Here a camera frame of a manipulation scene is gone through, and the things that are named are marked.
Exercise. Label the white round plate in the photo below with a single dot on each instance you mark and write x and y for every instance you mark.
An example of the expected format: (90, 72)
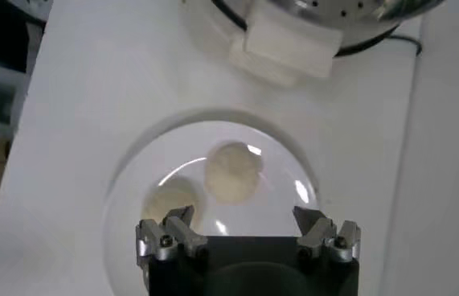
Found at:
(269, 201)

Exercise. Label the perforated steel steamer basket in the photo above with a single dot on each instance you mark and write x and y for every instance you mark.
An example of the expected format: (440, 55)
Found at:
(293, 44)

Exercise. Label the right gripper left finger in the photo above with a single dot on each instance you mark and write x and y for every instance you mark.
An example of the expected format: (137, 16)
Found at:
(161, 241)

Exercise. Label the white electric cooker pot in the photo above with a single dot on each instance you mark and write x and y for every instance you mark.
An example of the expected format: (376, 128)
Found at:
(265, 72)

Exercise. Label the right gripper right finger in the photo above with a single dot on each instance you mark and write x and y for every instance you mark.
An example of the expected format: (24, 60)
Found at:
(321, 237)

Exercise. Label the white steamed baozi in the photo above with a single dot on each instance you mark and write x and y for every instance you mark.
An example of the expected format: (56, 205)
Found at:
(165, 201)
(233, 173)

